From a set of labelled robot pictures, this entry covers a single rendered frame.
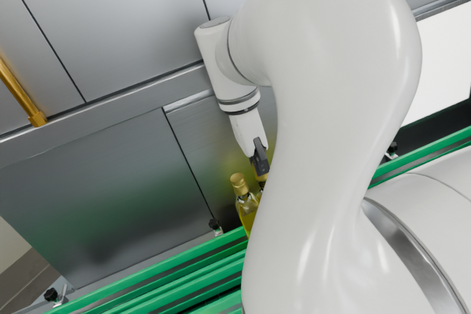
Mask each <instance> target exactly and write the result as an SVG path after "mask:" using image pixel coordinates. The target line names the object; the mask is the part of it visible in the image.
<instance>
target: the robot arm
mask: <svg viewBox="0 0 471 314"><path fill-rule="evenodd" d="M194 35H195V38H196V41H197V43H198V47H199V49H200V52H201V55H202V57H203V61H204V63H205V66H206V69H207V72H208V75H209V77H210V80H211V83H212V87H213V89H214V92H215V95H216V97H217V101H218V103H219V106H220V108H221V109H222V110H224V113H225V114H228V115H229V118H230V121H231V125H232V128H233V132H234V135H235V138H236V140H237V142H238V143H239V145H240V147H241V149H242V150H243V152H244V153H245V155H246V156H247V157H248V158H249V161H250V165H252V161H254V162H253V164H254V168H255V170H256V173H257V176H258V177H260V176H262V175H264V174H266V173H268V176H267V180H266V184H265V187H264V190H263V193H262V196H261V200H260V203H259V206H258V210H257V213H256V216H255V219H254V223H253V225H252V230H251V233H250V238H249V241H248V244H247V249H246V253H245V260H244V264H243V273H242V281H241V304H242V307H241V312H242V314H471V146H468V147H465V148H463V149H460V150H457V151H455V152H452V153H449V154H447V155H445V156H442V157H440V158H437V159H435V160H433V161H430V162H429V163H426V164H424V165H421V166H419V167H417V168H414V169H413V170H410V171H408V172H405V173H403V174H401V175H399V176H396V177H394V178H392V179H389V180H388V181H386V182H383V183H381V184H379V185H377V186H374V187H372V188H370V189H367V188H368V186H369V183H370V181H371V178H372V177H373V175H374V173H375V171H376V169H377V167H378V165H379V163H380V162H381V159H382V158H383V156H384V155H385V153H386V151H387V150H388V147H389V146H390V144H391V142H392V141H393V139H394V137H395V135H396V134H397V132H398V130H399V129H400V127H401V125H402V124H403V122H404V120H405V118H406V116H407V114H408V112H409V109H410V107H411V104H412V102H413V100H414V97H415V95H416V92H417V89H418V85H419V82H420V78H421V70H422V64H423V48H422V42H421V35H420V32H419V29H418V25H417V23H416V20H415V17H414V15H413V13H412V11H411V9H410V7H409V5H408V3H407V1H406V0H245V1H244V3H243V4H242V5H241V6H240V8H239V9H238V10H237V11H236V12H235V14H234V15H229V16H224V17H220V18H216V19H213V20H211V21H208V22H206V23H204V24H202V25H201V26H199V27H198V28H197V29H196V30H195V32H194ZM258 86H259V87H269V88H273V92H274V95H275V101H276V105H277V110H278V135H277V141H276V145H275V151H274V154H273V160H272V163H271V167H270V166H269V164H268V159H267V157H266V153H265V151H264V149H265V150H267V149H268V143H267V139H266V135H265V132H264V128H263V125H262V123H261V119H260V115H259V112H258V110H257V106H258V104H259V98H260V97H261V95H260V92H259V87H258Z"/></svg>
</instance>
